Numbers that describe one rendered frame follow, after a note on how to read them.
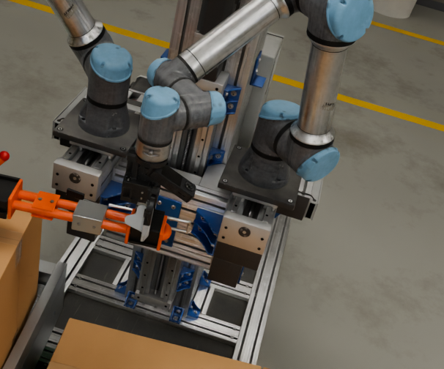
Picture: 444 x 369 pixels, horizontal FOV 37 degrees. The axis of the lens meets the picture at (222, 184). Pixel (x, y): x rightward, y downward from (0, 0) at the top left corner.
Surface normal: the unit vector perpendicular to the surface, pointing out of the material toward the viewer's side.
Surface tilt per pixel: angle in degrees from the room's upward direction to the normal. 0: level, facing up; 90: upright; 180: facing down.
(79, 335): 0
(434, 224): 0
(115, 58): 7
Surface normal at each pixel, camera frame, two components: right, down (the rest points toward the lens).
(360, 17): 0.54, 0.48
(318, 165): 0.52, 0.68
